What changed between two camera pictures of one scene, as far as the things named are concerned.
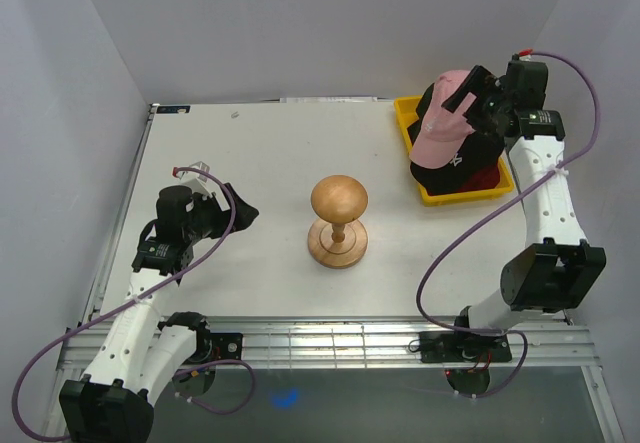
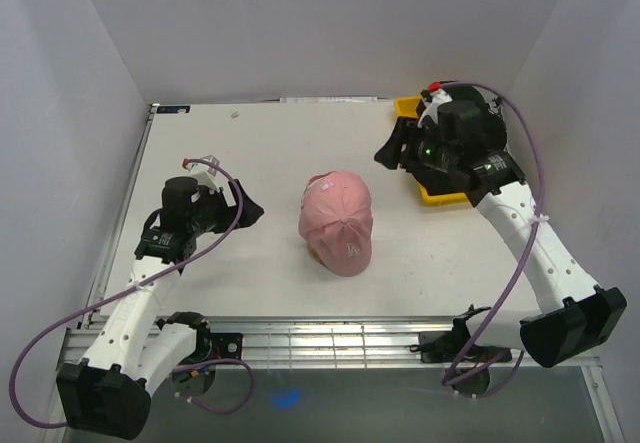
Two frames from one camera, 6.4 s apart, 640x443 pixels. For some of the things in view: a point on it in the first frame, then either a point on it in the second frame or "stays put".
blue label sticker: (173, 109) stays put
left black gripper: (224, 217) stays put
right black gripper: (479, 83) to (390, 153)
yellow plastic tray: (406, 109) stays put
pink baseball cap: (445, 131) to (335, 219)
